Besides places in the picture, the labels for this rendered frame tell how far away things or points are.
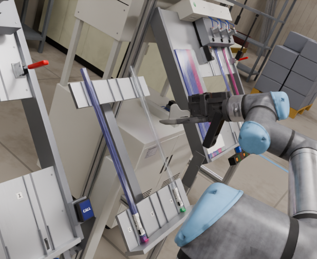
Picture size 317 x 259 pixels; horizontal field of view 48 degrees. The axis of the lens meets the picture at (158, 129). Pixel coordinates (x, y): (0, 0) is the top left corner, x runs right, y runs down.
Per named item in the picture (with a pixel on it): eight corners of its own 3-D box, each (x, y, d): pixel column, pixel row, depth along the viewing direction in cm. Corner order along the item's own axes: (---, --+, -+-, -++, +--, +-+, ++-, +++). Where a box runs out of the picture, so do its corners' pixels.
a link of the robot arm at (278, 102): (281, 103, 86) (286, 84, 92) (238, 106, 92) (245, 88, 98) (286, 128, 90) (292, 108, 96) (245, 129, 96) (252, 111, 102)
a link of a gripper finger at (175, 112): (156, 105, 104) (187, 101, 105) (159, 125, 105) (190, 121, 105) (157, 106, 101) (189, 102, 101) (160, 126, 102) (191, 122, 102)
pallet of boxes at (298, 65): (293, 118, 555) (333, 50, 508) (249, 95, 589) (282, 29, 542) (309, 110, 649) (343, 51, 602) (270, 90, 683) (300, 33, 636)
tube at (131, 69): (182, 210, 116) (185, 210, 115) (180, 212, 115) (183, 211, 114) (130, 66, 117) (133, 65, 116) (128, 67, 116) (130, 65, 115)
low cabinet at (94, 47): (118, 41, 591) (133, -6, 558) (222, 100, 505) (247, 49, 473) (34, 37, 452) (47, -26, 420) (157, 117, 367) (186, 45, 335)
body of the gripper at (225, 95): (197, 93, 109) (234, 90, 102) (200, 121, 110) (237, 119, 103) (185, 96, 103) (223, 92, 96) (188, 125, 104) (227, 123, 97)
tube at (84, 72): (144, 240, 98) (147, 239, 97) (142, 242, 97) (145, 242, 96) (83, 69, 98) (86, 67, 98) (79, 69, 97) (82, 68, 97)
